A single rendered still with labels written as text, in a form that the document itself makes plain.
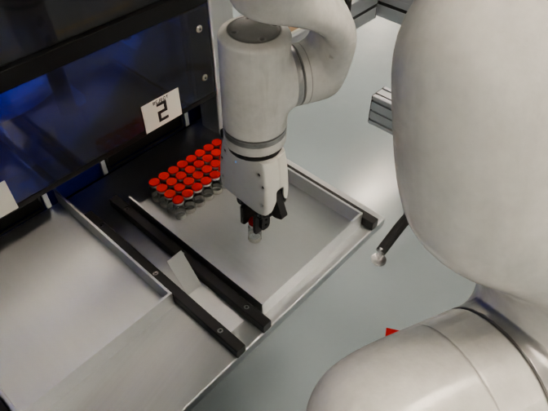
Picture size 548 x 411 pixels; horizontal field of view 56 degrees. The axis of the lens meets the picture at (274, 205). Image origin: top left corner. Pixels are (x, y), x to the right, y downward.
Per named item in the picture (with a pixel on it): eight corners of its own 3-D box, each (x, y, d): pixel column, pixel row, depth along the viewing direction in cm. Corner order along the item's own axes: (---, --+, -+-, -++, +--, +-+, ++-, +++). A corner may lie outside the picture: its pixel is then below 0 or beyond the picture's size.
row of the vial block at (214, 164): (165, 210, 97) (161, 193, 94) (233, 163, 106) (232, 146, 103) (172, 216, 96) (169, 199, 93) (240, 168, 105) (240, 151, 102)
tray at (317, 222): (131, 209, 98) (128, 196, 95) (231, 144, 111) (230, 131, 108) (262, 316, 82) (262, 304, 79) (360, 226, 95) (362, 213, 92)
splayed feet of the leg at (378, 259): (364, 259, 200) (369, 236, 190) (432, 192, 225) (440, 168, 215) (382, 271, 196) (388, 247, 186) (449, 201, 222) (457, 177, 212)
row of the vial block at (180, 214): (172, 216, 96) (169, 199, 93) (241, 169, 105) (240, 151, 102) (180, 223, 95) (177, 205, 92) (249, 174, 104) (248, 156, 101)
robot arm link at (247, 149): (206, 119, 67) (208, 137, 70) (254, 152, 63) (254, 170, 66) (254, 93, 72) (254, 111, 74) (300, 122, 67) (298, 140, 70)
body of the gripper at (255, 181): (208, 129, 69) (213, 187, 78) (261, 167, 65) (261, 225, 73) (249, 105, 73) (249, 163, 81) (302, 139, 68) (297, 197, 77)
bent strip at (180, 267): (171, 282, 86) (165, 260, 82) (185, 271, 88) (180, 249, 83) (230, 333, 80) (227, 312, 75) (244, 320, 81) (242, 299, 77)
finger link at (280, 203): (262, 169, 71) (245, 178, 76) (291, 216, 72) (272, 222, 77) (267, 165, 72) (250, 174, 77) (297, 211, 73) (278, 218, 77)
